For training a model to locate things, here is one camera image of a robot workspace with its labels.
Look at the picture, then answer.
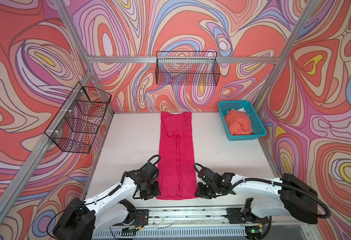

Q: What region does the teal plastic basket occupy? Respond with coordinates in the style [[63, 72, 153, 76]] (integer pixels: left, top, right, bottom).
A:
[[217, 100, 267, 141]]

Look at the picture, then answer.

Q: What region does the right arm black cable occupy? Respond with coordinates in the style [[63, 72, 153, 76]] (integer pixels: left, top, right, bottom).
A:
[[193, 162, 332, 240]]

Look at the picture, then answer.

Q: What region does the left black wire basket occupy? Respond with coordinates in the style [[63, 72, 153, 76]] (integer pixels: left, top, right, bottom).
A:
[[45, 83, 111, 154]]

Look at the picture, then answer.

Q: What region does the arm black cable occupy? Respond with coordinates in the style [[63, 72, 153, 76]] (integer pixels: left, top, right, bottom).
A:
[[193, 162, 332, 240], [45, 154, 161, 240]]

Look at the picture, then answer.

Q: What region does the coral orange t shirt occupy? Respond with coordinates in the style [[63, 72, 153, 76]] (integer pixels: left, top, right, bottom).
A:
[[224, 110, 253, 136]]

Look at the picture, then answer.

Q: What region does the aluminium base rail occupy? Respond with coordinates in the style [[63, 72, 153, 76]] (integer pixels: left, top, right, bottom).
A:
[[91, 206, 319, 240]]

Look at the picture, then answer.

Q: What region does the magenta t shirt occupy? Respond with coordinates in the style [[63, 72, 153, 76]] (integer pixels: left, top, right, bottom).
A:
[[157, 112, 197, 201]]

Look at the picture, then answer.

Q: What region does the black wire basket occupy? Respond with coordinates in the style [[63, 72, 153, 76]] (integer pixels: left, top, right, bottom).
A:
[[155, 51, 220, 86], [45, 83, 111, 154]]

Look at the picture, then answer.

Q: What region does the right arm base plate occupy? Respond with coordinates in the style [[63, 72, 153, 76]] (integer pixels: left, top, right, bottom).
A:
[[224, 208, 269, 225]]

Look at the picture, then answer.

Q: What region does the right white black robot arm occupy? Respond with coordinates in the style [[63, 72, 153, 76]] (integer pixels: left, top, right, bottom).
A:
[[194, 164, 319, 225]]

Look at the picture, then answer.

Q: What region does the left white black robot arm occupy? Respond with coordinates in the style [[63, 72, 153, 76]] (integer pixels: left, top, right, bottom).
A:
[[52, 162, 160, 240]]

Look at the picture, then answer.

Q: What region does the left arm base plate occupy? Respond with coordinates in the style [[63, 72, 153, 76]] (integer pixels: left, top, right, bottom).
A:
[[123, 209, 149, 227]]

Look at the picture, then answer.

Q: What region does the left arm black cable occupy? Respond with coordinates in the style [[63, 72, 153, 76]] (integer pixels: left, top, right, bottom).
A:
[[45, 154, 161, 240]]

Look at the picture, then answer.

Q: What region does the back black wire basket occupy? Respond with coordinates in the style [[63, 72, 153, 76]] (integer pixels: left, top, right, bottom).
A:
[[155, 51, 220, 86]]

